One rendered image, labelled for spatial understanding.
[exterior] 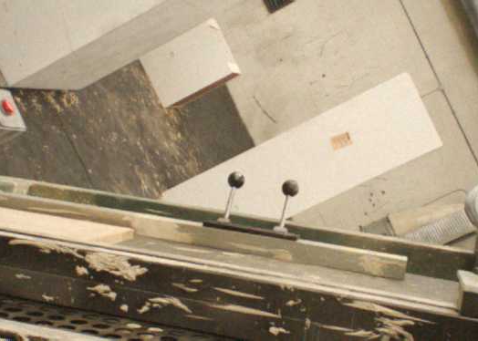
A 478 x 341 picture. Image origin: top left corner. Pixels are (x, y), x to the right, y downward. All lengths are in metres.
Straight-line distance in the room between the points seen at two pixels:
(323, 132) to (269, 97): 4.54
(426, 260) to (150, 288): 0.91
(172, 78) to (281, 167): 1.80
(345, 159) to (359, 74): 4.47
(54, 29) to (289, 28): 5.93
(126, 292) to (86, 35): 3.04
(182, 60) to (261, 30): 3.28
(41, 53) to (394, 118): 2.42
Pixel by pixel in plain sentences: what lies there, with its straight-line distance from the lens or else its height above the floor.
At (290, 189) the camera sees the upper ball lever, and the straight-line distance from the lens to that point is 1.42.
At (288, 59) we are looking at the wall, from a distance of 9.43.
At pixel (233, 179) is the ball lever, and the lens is 1.45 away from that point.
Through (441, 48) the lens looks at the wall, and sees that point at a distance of 9.39.
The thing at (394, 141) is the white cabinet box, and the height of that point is 1.76.
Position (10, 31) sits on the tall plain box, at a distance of 3.97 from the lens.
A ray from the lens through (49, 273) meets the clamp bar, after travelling 0.85.
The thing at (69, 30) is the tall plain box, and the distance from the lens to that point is 3.83.
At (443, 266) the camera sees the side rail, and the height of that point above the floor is 1.75.
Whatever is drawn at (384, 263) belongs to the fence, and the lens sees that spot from 1.35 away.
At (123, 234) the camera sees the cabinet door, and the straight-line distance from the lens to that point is 1.36.
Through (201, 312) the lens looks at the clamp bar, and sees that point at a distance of 0.78.
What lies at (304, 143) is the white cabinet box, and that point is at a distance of 4.97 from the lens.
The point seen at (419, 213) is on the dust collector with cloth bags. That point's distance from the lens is 7.11.
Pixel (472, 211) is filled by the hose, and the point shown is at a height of 1.82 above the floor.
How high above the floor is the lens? 1.77
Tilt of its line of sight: 11 degrees down
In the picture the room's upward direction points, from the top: 64 degrees clockwise
